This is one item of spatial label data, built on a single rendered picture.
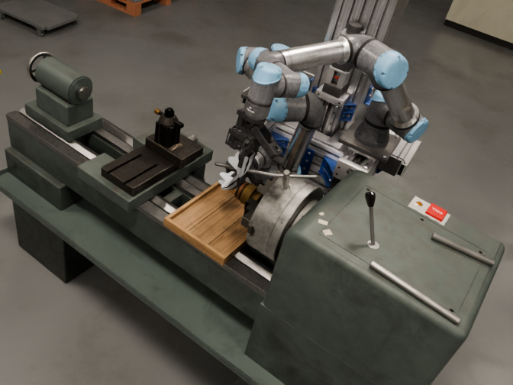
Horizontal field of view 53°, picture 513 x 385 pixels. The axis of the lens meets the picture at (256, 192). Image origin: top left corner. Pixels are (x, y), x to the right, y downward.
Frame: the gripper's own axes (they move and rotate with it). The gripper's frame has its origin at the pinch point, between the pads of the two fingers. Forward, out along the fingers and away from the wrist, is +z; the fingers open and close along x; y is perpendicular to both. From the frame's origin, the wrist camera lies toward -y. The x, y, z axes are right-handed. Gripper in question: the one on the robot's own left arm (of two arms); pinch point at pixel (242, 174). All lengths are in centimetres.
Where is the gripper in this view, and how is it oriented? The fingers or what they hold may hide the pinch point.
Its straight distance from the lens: 160.1
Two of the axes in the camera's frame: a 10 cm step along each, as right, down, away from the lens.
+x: -5.2, 3.1, -7.9
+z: -2.8, 8.2, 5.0
